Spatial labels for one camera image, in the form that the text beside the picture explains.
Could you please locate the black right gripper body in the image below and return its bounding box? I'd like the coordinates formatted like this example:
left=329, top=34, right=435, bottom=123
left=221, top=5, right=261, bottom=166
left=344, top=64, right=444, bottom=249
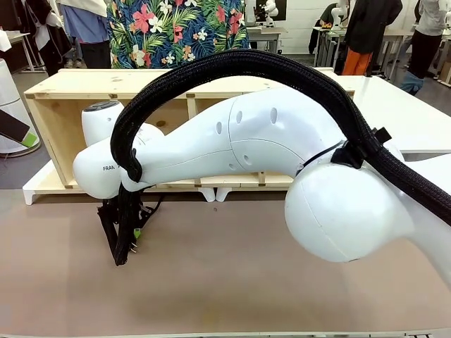
left=130, top=192, right=147, bottom=230

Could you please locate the white cylindrical floor appliance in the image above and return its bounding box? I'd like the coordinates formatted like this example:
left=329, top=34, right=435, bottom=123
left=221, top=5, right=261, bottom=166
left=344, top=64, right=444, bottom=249
left=0, top=58, right=42, bottom=158

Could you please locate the light wooden shelf unit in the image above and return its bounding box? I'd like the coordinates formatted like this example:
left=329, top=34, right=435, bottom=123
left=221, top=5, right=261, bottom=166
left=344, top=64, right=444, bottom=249
left=23, top=67, right=356, bottom=193

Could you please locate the grey side table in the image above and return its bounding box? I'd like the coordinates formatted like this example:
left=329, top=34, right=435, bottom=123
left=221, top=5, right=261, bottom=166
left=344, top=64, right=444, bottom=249
left=0, top=30, right=37, bottom=73

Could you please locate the person in black clothes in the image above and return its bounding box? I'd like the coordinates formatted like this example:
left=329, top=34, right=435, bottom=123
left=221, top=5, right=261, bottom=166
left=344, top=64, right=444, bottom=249
left=20, top=0, right=73, bottom=75

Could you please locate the person in blue shirt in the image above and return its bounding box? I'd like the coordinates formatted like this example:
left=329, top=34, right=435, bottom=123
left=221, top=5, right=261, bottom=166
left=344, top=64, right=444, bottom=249
left=58, top=0, right=112, bottom=70

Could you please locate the person in floral shirt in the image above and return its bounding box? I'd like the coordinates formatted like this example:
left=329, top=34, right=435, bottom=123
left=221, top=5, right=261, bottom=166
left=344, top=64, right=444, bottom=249
left=105, top=0, right=252, bottom=70

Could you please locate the seated person in dark green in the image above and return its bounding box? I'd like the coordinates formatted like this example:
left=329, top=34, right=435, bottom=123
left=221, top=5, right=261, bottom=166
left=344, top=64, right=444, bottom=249
left=309, top=2, right=340, bottom=54

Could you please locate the person in orange trousers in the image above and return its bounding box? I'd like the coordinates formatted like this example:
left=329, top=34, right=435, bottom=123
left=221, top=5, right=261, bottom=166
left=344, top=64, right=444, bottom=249
left=343, top=0, right=403, bottom=76

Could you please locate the blue cloth bag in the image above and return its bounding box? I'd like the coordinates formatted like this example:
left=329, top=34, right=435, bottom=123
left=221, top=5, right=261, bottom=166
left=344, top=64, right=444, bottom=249
left=400, top=71, right=426, bottom=96

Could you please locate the person in grey top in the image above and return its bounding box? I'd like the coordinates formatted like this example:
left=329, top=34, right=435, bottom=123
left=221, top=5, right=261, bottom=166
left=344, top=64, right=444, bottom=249
left=408, top=0, right=451, bottom=80

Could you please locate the black braided cable sleeve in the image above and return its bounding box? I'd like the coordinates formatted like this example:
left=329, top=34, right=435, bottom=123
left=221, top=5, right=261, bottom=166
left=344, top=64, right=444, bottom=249
left=97, top=49, right=451, bottom=268

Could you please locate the black cable clamp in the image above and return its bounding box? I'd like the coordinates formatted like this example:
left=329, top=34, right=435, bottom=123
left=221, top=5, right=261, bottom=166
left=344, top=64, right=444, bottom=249
left=330, top=127, right=393, bottom=170

